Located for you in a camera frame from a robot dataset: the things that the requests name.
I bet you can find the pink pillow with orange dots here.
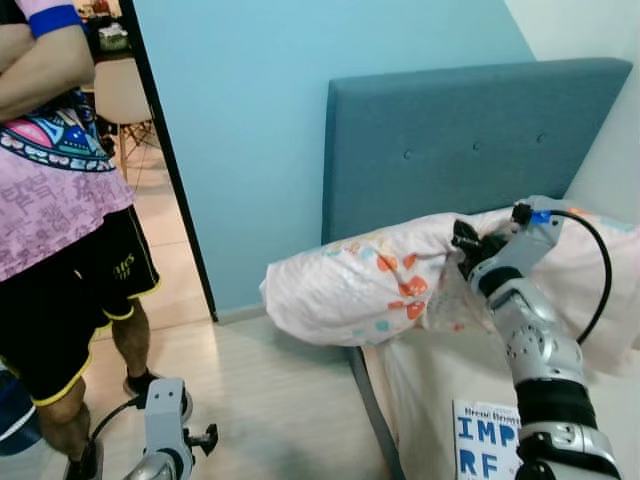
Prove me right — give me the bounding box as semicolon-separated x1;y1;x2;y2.
260;200;640;379

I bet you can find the white book with blue letters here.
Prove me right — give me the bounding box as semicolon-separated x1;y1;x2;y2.
452;400;523;480

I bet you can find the bed mattress with beige sheet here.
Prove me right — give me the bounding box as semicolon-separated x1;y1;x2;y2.
360;330;640;480

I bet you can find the teal bed base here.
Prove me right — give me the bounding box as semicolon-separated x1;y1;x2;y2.
345;345;406;480

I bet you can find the blue round container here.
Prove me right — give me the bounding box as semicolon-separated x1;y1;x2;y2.
0;368;43;458

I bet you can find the person in pink shirt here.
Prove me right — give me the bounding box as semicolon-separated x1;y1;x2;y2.
0;0;193;480

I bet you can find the white dining chair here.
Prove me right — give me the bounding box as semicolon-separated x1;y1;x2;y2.
93;58;159;186

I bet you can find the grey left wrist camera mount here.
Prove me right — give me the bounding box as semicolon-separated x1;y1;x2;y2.
143;377;191;479

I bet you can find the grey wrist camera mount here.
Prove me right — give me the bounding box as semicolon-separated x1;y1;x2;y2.
143;377;191;479
495;205;567;293

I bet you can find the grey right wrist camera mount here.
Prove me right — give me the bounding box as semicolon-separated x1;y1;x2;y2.
495;205;567;293

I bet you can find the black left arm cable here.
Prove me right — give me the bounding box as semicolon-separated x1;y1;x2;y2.
88;397;149;473

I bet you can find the black door frame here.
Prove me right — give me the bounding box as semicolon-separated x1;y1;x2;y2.
118;0;219;323

